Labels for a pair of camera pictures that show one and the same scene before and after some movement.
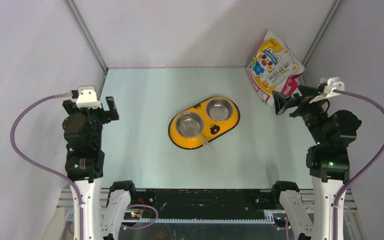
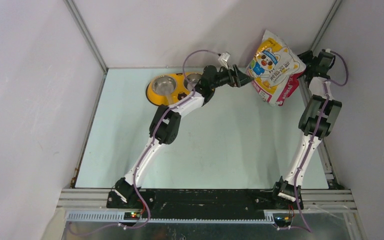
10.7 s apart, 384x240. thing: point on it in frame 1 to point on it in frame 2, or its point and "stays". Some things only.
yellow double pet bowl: x=192 y=130 to x=163 y=89
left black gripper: x=108 y=115 to x=240 y=78
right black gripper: x=281 y=101 to x=307 y=56
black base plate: x=201 y=203 stays
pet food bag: x=274 y=67 stays
